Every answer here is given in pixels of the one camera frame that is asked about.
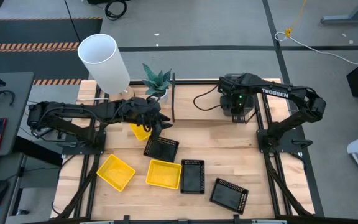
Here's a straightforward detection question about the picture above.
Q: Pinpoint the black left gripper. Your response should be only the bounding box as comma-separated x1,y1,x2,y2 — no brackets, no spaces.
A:
124,96,173,138

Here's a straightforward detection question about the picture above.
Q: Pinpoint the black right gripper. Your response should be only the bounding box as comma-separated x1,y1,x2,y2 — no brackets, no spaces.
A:
219,92,256,124

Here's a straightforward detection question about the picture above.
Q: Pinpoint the yellow plastic slotted basket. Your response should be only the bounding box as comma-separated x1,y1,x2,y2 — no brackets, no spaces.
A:
129,123,153,142
96,154,136,192
145,159,183,190

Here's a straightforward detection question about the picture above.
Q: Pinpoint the black plastic slotted basket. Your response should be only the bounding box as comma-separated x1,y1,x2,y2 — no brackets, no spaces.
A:
143,136,180,163
180,159,206,195
209,177,249,215

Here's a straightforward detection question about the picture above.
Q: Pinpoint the green plant in white pot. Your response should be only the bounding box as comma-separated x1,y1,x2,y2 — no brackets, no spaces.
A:
141,63,173,104

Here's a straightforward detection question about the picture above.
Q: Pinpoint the white shade wooden base lamp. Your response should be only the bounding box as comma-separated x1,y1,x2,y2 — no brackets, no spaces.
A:
77,33,136,102

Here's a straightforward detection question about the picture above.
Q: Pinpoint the grey side table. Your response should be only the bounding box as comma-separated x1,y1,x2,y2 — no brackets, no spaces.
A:
7,84,81,218

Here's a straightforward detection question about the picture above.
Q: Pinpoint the grey desk leg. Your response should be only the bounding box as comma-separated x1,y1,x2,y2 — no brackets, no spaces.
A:
320,0,358,25

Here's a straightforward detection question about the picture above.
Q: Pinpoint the grey desk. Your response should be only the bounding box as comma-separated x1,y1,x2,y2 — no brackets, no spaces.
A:
0,72,35,224

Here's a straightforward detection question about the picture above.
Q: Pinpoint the black hazard-striped floor mat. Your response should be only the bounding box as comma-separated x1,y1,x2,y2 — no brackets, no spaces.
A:
0,17,104,86

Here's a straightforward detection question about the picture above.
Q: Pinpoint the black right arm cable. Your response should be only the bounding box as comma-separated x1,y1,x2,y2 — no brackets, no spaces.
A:
193,83,223,112

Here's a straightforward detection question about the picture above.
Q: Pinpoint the yellow rope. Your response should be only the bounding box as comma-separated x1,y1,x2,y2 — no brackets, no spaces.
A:
284,0,308,39

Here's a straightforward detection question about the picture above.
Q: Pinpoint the white floor cable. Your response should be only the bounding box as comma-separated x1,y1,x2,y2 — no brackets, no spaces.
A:
274,30,358,66

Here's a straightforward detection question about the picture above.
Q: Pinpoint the black aluminium rig frame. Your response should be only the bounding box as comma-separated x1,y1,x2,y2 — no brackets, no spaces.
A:
51,79,316,224

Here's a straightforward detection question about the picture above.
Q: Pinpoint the coiled black cable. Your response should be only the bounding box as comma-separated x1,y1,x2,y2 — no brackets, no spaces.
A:
104,0,128,21

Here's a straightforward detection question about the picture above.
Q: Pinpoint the thin black floor cable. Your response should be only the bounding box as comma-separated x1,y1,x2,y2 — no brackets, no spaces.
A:
63,0,82,43

